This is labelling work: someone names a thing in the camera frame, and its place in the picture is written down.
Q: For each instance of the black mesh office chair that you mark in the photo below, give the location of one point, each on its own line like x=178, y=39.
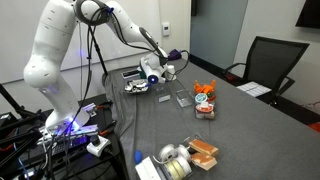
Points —
x=273, y=60

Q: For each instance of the red and white tape roll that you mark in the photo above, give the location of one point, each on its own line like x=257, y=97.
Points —
x=204, y=108

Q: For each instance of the white wall thermostat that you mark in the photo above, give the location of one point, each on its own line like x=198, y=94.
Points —
x=166, y=29

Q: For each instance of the black equipment stand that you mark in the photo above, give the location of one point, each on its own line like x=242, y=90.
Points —
x=20, y=133

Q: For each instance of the grey tablecloth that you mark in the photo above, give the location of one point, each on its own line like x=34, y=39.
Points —
x=253, y=140

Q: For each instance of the cream tape roll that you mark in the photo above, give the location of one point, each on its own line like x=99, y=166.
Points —
x=178, y=168

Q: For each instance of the white box with black button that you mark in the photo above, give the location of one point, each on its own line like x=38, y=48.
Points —
x=98, y=146

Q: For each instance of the teal plastic cup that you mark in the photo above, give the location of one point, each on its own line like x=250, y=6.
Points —
x=141, y=74

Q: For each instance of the small blue object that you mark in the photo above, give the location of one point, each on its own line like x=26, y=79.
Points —
x=138, y=156

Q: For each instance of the white paper sheets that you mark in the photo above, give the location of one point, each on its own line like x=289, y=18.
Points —
x=254, y=89

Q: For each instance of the tablet with white frame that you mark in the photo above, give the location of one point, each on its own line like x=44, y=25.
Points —
x=129, y=74

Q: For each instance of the small red object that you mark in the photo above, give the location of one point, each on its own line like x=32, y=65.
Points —
x=211, y=97

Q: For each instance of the silver foil tray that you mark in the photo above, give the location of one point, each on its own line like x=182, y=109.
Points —
x=133, y=88

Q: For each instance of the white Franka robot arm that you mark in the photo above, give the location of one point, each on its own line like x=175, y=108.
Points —
x=50, y=73

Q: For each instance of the clear plastic container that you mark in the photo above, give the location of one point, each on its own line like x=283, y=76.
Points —
x=205, y=115

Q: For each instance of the white rectangular box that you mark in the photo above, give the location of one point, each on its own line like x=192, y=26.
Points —
x=146, y=170

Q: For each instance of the white paper cup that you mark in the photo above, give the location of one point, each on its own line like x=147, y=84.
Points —
x=171, y=72

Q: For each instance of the orange crumpled object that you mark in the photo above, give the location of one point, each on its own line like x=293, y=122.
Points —
x=204, y=88

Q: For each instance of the black wall monitor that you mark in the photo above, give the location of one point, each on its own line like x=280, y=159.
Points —
x=310, y=13

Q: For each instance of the purple folded umbrella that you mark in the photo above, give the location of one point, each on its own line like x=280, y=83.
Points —
x=174, y=54

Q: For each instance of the orange plastic bag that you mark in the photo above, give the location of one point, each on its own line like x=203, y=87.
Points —
x=315, y=127

